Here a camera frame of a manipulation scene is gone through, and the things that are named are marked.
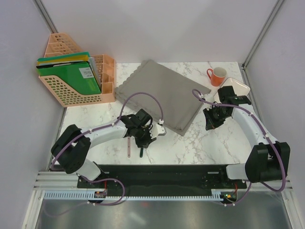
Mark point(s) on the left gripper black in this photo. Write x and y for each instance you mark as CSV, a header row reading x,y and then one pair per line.
x,y
146,143

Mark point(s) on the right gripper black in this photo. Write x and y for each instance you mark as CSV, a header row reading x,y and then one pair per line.
x,y
211,124

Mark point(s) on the knife pink handle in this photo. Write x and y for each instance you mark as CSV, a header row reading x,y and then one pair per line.
x,y
128,147

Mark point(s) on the white rectangular plate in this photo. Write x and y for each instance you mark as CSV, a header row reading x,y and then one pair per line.
x,y
239,87

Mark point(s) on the orange mug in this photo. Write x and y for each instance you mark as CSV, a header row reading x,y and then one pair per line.
x,y
216,75

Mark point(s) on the grey placemat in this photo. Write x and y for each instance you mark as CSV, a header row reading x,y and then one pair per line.
x,y
163,93

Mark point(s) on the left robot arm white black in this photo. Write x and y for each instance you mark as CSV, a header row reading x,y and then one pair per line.
x,y
71,149

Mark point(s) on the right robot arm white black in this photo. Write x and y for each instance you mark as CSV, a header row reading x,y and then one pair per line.
x,y
269,158

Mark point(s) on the green folder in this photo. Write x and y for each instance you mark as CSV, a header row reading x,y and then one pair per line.
x,y
77,75

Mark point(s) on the yellow folder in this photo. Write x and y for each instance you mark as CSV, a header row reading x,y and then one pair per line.
x,y
81,56

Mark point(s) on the peach file organizer rack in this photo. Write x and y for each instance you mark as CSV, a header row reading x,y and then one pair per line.
x,y
103,67

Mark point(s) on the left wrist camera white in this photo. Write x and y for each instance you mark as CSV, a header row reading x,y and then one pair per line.
x,y
159,130

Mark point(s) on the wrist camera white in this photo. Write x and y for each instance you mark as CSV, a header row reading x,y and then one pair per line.
x,y
159,130
209,98

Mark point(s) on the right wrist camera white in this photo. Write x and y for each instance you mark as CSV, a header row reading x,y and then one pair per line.
x,y
209,98

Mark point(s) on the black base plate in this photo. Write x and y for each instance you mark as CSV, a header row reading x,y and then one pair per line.
x,y
163,179

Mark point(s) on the white cable duct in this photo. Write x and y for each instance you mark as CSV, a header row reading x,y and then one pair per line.
x,y
96,195

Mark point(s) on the aluminium rail profile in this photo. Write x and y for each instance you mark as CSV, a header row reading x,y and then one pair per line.
x,y
63,181

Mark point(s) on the right aluminium frame post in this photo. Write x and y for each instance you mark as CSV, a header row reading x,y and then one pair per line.
x,y
267,25

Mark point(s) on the aluminium frame post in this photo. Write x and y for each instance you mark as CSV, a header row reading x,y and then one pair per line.
x,y
267,25
45,15

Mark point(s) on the left aluminium frame post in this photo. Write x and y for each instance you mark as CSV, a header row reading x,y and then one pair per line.
x,y
45,15

